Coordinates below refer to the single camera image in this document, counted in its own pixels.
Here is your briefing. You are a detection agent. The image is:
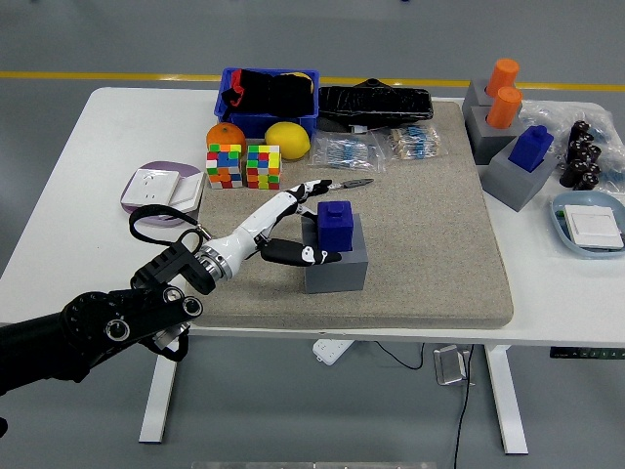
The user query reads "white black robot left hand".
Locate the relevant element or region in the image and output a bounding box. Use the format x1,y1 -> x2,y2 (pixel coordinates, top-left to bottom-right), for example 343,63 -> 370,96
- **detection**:
207,179 -> 347,277

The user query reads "blue square seal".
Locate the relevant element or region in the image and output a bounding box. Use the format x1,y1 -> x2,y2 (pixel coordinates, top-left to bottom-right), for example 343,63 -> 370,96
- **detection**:
508,125 -> 555,172
316,198 -> 356,253

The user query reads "grey seal holder block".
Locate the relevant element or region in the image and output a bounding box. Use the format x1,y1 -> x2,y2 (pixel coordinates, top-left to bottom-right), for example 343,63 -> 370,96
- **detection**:
466,105 -> 531,166
300,213 -> 368,294
461,77 -> 523,118
480,144 -> 559,213

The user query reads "orange cylinder seal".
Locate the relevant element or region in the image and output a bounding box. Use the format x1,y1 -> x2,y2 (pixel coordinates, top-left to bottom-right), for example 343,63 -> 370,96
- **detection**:
486,86 -> 523,129
483,58 -> 521,98

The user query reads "multicolour puzzle cube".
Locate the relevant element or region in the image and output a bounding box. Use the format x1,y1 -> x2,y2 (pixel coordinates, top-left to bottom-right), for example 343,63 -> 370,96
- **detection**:
205,142 -> 244,191
245,144 -> 282,191

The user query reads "yellow lemon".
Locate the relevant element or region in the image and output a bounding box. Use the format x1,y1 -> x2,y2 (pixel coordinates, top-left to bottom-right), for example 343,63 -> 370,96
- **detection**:
264,121 -> 312,160

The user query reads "orange fruit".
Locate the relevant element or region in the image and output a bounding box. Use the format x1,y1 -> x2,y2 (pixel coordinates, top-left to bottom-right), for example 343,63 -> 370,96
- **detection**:
205,122 -> 247,153

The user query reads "blue plastic bin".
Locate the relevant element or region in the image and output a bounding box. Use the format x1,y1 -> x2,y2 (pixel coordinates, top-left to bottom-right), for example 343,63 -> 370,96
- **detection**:
213,66 -> 320,141

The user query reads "purple shallow tray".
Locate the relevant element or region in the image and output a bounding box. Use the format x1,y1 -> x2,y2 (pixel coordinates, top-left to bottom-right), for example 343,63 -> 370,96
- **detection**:
119,160 -> 205,228

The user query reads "clear bag of blue resistors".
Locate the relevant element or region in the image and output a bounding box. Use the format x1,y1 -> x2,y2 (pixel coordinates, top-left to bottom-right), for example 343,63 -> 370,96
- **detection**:
308,130 -> 387,175

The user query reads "black cloth with red trim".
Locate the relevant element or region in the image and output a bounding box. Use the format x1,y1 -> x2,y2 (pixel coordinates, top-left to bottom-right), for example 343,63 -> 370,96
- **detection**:
219,68 -> 314,118

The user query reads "white power strip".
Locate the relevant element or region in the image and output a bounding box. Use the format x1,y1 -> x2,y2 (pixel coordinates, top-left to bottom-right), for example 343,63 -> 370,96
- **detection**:
312,338 -> 354,366

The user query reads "black foil wrapped package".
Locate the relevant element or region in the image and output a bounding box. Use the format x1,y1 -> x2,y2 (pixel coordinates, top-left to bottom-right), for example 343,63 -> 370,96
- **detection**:
316,77 -> 435,129

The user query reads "grey-brown table mat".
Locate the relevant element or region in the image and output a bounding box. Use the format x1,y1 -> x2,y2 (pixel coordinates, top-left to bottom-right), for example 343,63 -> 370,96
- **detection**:
183,100 -> 515,331

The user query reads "white table leg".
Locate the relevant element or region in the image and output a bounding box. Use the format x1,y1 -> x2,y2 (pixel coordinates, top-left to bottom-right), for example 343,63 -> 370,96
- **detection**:
484,345 -> 529,455
139,336 -> 183,445

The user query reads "silver metal floor box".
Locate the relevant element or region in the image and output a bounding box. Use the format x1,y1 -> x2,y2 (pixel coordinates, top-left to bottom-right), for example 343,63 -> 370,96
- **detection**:
433,344 -> 473,387

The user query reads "clear bag of blue parts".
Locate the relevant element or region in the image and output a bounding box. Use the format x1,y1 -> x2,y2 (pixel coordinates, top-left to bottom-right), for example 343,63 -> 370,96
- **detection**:
517,100 -> 625,192

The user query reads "light blue shallow tray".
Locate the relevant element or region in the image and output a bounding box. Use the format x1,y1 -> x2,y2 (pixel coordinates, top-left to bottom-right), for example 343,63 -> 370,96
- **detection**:
550,190 -> 625,259

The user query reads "black table control panel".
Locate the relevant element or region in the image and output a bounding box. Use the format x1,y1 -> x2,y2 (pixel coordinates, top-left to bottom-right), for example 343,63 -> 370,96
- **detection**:
549,347 -> 625,361

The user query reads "white wall socket panel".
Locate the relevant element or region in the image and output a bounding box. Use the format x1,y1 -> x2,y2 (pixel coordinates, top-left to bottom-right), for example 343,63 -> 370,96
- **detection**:
121,169 -> 181,209

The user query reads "black floor cable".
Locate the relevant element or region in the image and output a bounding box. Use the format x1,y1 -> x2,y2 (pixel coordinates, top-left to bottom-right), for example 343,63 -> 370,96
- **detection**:
374,340 -> 426,370
452,345 -> 476,469

